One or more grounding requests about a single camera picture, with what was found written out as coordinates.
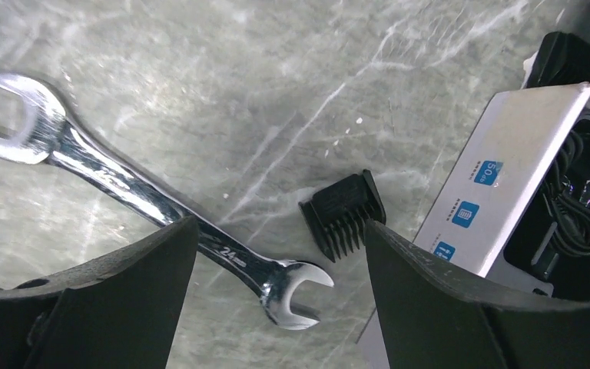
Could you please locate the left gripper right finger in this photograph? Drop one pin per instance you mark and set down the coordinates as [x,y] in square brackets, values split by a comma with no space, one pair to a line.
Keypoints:
[434,314]

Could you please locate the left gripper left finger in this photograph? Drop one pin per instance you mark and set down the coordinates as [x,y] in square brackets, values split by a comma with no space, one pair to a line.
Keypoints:
[117,311]

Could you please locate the black comb guard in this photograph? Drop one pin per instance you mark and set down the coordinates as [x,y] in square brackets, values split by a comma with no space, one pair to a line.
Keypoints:
[562,59]
[337,214]

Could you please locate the white hair clipper box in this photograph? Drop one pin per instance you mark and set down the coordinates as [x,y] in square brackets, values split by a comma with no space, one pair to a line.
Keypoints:
[515,208]

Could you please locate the silver combination wrench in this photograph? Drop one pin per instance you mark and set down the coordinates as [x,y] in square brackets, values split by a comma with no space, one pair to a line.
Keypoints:
[52,136]

